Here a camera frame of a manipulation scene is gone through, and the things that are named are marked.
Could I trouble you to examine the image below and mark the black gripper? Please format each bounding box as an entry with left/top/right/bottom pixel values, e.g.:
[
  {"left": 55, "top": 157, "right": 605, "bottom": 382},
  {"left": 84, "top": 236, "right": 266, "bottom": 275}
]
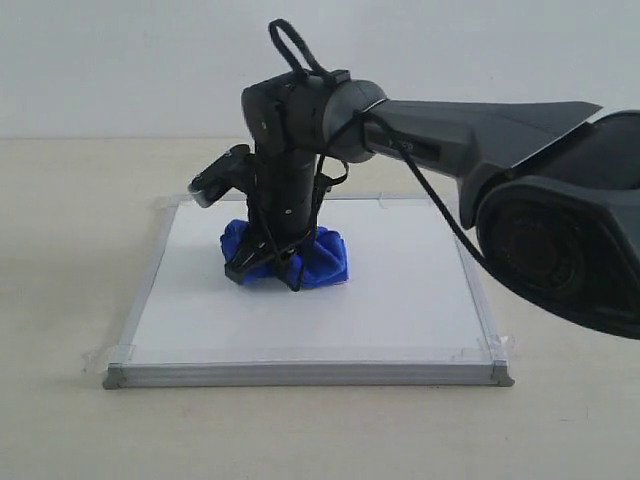
[{"left": 224, "top": 199, "right": 312, "bottom": 292}]

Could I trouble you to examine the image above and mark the clear tape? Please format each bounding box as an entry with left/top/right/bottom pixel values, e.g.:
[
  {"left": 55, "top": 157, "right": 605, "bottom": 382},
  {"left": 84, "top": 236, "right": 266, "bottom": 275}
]
[
  {"left": 376, "top": 193, "right": 437, "bottom": 208},
  {"left": 450, "top": 334, "right": 516, "bottom": 364},
  {"left": 81, "top": 344, "right": 135, "bottom": 375},
  {"left": 151, "top": 195, "right": 191, "bottom": 210}
]

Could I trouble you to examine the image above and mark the clear tape front right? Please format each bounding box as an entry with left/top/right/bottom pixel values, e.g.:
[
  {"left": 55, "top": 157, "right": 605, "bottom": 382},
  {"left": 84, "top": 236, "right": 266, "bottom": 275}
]
[{"left": 450, "top": 334, "right": 516, "bottom": 364}]

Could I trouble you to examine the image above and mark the clear tape back right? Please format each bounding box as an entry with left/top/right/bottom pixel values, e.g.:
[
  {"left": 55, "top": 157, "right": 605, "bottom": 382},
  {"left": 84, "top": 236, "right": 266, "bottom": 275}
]
[{"left": 376, "top": 193, "right": 437, "bottom": 208}]

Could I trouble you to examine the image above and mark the white board with aluminium frame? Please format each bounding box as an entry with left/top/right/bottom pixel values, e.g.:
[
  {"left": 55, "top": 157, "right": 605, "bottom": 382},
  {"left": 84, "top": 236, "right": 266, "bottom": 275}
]
[{"left": 103, "top": 194, "right": 513, "bottom": 389}]

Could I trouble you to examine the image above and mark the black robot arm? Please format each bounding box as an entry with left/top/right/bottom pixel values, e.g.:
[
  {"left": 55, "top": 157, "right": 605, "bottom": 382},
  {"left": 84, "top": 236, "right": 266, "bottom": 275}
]
[{"left": 225, "top": 72, "right": 639, "bottom": 339}]

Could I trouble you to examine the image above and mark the blue microfiber cloth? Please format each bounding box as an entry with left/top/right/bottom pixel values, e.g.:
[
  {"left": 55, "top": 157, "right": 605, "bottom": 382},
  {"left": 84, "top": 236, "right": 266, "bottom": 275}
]
[{"left": 220, "top": 219, "right": 349, "bottom": 289}]

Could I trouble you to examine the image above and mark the clear tape front left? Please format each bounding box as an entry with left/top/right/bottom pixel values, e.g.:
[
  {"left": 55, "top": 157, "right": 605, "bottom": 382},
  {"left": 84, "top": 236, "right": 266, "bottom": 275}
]
[{"left": 81, "top": 344, "right": 135, "bottom": 375}]

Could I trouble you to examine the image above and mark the clear tape back left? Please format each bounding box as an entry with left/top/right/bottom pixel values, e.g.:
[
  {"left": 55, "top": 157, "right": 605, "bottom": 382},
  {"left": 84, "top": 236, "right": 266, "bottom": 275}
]
[{"left": 151, "top": 195, "right": 191, "bottom": 210}]

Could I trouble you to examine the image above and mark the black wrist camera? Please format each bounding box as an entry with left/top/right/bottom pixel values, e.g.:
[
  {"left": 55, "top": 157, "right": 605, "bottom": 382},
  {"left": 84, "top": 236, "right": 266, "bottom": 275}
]
[{"left": 188, "top": 144, "right": 254, "bottom": 208}]

